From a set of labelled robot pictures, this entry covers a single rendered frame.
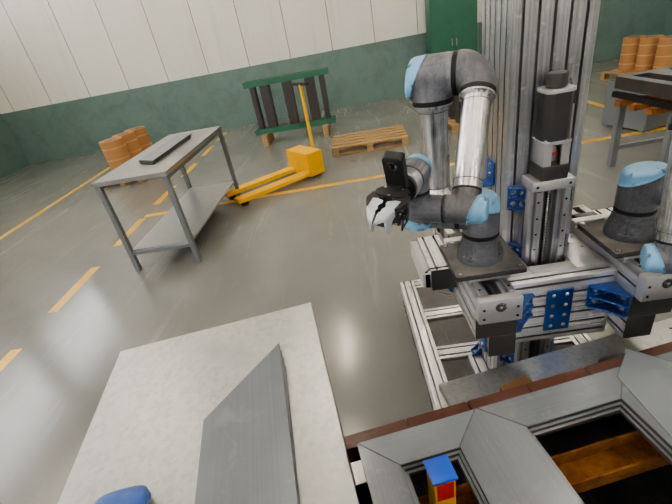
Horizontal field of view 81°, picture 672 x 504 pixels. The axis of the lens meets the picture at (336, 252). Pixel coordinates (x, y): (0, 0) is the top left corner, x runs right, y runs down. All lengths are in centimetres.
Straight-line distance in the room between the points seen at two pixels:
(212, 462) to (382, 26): 1005
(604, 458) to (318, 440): 80
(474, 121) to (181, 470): 106
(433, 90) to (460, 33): 898
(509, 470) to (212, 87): 1038
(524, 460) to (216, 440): 71
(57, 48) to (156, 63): 222
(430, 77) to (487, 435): 95
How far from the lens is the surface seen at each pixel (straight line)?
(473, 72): 118
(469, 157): 108
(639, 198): 154
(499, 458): 114
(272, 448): 92
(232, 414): 101
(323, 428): 94
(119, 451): 112
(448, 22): 1011
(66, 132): 1257
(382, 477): 110
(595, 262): 163
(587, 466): 137
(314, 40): 1041
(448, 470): 106
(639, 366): 142
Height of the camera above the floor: 180
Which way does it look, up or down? 29 degrees down
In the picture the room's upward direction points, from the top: 11 degrees counter-clockwise
